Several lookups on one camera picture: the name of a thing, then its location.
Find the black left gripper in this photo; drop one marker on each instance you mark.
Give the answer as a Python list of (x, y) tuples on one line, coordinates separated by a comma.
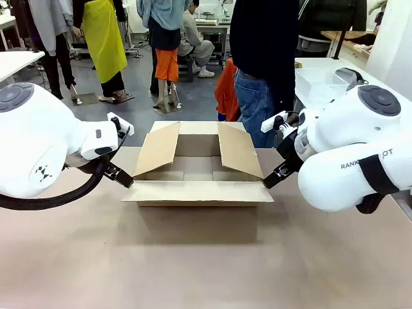
[(80, 162)]

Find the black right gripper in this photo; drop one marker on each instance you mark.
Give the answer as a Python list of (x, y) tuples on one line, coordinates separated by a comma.
[(288, 148)]

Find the brown cardboard box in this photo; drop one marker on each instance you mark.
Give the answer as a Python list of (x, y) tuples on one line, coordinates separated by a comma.
[(193, 193)]

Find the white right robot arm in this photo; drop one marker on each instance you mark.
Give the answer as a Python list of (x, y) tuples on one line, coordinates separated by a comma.
[(338, 128)]

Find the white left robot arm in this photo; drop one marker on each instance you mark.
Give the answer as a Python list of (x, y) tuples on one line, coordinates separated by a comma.
[(32, 145)]

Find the orange cloth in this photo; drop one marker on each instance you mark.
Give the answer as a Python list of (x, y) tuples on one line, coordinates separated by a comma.
[(227, 90)]

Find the white table with rounded corner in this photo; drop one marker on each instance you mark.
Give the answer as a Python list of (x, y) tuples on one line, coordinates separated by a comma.
[(309, 80)]

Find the clear plastic container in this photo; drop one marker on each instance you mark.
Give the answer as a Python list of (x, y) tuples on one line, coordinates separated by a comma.
[(322, 85)]

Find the dark stool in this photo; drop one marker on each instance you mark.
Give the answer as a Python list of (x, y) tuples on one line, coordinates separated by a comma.
[(186, 67)]

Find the person in dark shirt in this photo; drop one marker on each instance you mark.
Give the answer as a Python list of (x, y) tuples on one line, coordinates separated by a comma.
[(260, 48)]

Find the mannequin with orange shorts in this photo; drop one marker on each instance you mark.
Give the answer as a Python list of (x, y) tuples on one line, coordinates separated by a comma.
[(165, 48)]

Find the figure in yellow apron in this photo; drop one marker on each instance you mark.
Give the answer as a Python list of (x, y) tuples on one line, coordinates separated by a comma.
[(106, 42)]

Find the seated person in beige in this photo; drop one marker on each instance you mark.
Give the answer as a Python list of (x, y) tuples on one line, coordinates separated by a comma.
[(193, 42)]

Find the white work table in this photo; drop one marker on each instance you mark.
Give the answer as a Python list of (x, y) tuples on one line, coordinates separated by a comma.
[(16, 62)]

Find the black upright pole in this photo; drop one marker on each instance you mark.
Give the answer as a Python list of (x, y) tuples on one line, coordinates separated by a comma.
[(342, 35)]

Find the wooden bench top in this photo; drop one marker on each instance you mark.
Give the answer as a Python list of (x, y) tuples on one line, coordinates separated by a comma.
[(354, 40)]

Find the white background desk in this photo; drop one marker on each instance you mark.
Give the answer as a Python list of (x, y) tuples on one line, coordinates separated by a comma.
[(210, 29)]

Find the figure in grey coat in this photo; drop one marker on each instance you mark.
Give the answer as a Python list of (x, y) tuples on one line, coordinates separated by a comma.
[(53, 29)]

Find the person in dark jacket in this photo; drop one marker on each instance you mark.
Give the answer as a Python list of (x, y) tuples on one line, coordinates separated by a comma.
[(328, 16)]

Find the small white background table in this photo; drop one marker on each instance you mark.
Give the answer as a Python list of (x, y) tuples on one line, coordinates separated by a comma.
[(8, 24)]

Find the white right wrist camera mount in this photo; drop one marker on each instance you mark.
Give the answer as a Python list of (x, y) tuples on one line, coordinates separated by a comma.
[(269, 124)]

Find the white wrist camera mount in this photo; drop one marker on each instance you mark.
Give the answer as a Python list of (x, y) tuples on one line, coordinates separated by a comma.
[(125, 123), (269, 124)]

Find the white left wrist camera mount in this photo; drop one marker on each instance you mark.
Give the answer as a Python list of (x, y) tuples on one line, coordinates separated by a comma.
[(125, 123)]

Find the grey mannequin base plate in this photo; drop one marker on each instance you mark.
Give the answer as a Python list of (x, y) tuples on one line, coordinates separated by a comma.
[(85, 98)]

